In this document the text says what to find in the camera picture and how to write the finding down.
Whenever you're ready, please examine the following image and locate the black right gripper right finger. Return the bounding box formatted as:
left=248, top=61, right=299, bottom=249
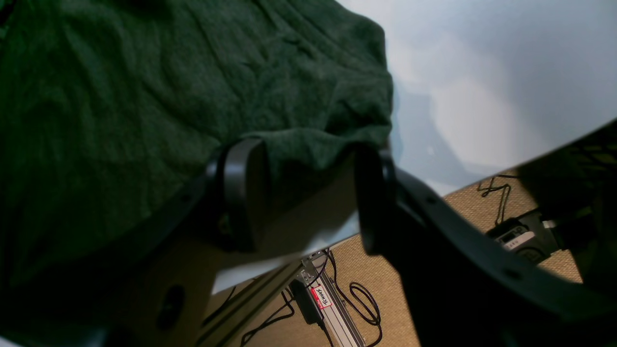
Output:
left=354, top=147, right=616, bottom=347

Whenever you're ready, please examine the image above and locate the dark green t-shirt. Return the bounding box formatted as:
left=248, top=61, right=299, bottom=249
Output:
left=0, top=0, right=393, bottom=291

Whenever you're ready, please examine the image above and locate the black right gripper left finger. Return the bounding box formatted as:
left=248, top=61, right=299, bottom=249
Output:
left=1, top=138, right=269, bottom=347

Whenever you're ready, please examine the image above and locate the aluminium frame rail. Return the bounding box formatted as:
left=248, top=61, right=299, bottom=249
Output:
left=196, top=249, right=367, bottom=347

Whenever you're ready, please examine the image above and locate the black labelled cable connector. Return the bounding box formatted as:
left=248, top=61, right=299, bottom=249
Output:
left=485, top=209, right=561, bottom=265

